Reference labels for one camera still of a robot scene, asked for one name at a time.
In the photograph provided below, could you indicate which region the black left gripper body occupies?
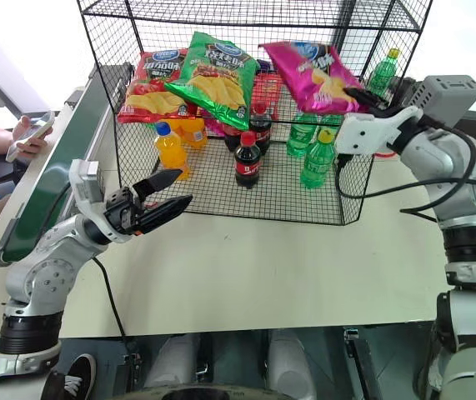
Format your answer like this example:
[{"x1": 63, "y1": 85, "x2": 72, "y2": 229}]
[{"x1": 103, "y1": 187, "x2": 145, "y2": 243}]

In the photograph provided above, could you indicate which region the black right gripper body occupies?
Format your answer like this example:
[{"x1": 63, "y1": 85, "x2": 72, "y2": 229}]
[{"x1": 366, "y1": 92, "x2": 408, "y2": 119}]

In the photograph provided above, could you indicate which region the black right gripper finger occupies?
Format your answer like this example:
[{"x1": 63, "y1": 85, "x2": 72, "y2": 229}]
[
  {"x1": 343, "y1": 86, "x2": 383, "y2": 102},
  {"x1": 351, "y1": 95, "x2": 389, "y2": 112}
]

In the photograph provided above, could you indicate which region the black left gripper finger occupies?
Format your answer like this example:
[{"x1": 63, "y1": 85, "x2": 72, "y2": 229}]
[
  {"x1": 137, "y1": 194, "x2": 194, "y2": 236},
  {"x1": 131, "y1": 167, "x2": 184, "y2": 206}
]

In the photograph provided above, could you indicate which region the pink potato chips bag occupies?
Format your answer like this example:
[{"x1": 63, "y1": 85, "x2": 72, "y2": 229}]
[{"x1": 258, "y1": 40, "x2": 371, "y2": 115}]

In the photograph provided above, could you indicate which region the white smartphone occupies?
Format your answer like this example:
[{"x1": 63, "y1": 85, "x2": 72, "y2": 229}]
[{"x1": 5, "y1": 109, "x2": 56, "y2": 164}]

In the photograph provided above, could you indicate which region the green conveyor belt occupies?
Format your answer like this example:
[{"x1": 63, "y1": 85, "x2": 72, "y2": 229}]
[{"x1": 0, "y1": 62, "x2": 135, "y2": 268}]

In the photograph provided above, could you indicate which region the person's bare hand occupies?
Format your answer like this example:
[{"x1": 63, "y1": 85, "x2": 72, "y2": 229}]
[{"x1": 12, "y1": 115, "x2": 55, "y2": 157}]

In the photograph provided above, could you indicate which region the green soda bottle yellow cap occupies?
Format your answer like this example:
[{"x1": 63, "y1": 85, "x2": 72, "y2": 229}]
[
  {"x1": 299, "y1": 128, "x2": 339, "y2": 190},
  {"x1": 366, "y1": 47, "x2": 402, "y2": 98}
]

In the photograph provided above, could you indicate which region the orange soda bottle blue cap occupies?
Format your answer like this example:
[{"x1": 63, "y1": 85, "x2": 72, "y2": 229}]
[{"x1": 153, "y1": 121, "x2": 193, "y2": 182}]

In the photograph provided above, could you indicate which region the grey box device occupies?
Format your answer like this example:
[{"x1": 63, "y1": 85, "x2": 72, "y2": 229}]
[{"x1": 411, "y1": 74, "x2": 476, "y2": 127}]

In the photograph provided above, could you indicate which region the cola bottle red cap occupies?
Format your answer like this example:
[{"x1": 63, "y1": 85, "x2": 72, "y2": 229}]
[
  {"x1": 247, "y1": 101, "x2": 273, "y2": 158},
  {"x1": 233, "y1": 130, "x2": 264, "y2": 191},
  {"x1": 222, "y1": 121, "x2": 243, "y2": 153}
]

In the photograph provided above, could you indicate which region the red potato chips bag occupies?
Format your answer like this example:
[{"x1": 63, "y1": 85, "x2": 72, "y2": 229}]
[{"x1": 117, "y1": 48, "x2": 199, "y2": 125}]

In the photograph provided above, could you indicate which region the red snack packet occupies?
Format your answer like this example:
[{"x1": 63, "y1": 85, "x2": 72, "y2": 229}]
[{"x1": 248, "y1": 70, "x2": 293, "y2": 123}]

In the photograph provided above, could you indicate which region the green potato chips bag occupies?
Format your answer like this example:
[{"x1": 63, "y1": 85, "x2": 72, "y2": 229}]
[{"x1": 163, "y1": 31, "x2": 262, "y2": 131}]

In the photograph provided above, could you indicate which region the white robot left leg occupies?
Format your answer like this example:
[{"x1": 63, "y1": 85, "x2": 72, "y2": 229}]
[{"x1": 143, "y1": 332, "x2": 206, "y2": 391}]

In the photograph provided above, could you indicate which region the white robot leg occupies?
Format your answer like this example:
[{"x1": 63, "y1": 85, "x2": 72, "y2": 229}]
[
  {"x1": 143, "y1": 332, "x2": 206, "y2": 391},
  {"x1": 266, "y1": 328, "x2": 318, "y2": 400}
]

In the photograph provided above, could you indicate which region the black white sneaker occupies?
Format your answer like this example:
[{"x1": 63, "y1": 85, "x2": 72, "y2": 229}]
[{"x1": 43, "y1": 352, "x2": 98, "y2": 400}]

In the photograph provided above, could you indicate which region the white robot right leg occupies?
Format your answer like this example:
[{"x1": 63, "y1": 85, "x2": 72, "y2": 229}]
[{"x1": 266, "y1": 328, "x2": 318, "y2": 400}]

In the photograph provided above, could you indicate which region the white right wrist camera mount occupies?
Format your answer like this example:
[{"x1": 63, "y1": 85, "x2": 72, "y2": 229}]
[{"x1": 335, "y1": 106, "x2": 424, "y2": 158}]

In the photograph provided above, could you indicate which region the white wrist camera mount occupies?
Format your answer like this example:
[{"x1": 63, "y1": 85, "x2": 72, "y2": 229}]
[
  {"x1": 335, "y1": 106, "x2": 424, "y2": 158},
  {"x1": 68, "y1": 159, "x2": 110, "y2": 229}
]

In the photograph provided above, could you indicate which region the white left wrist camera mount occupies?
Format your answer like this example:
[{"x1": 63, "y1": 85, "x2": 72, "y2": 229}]
[{"x1": 68, "y1": 159, "x2": 110, "y2": 229}]

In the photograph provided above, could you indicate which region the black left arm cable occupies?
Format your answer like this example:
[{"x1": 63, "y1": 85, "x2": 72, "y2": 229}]
[{"x1": 91, "y1": 255, "x2": 129, "y2": 339}]

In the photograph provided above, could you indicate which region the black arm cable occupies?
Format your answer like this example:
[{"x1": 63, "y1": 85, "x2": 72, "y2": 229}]
[
  {"x1": 334, "y1": 123, "x2": 476, "y2": 217},
  {"x1": 91, "y1": 255, "x2": 129, "y2": 339}
]

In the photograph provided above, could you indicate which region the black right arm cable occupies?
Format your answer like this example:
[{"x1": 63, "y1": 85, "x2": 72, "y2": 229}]
[{"x1": 334, "y1": 123, "x2": 476, "y2": 217}]

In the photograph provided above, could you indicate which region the black wire mesh rack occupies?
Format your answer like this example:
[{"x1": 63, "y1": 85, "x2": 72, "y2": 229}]
[{"x1": 74, "y1": 0, "x2": 434, "y2": 227}]

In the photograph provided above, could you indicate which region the black metal table bracket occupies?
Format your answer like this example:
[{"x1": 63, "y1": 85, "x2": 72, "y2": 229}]
[{"x1": 343, "y1": 327, "x2": 383, "y2": 400}]

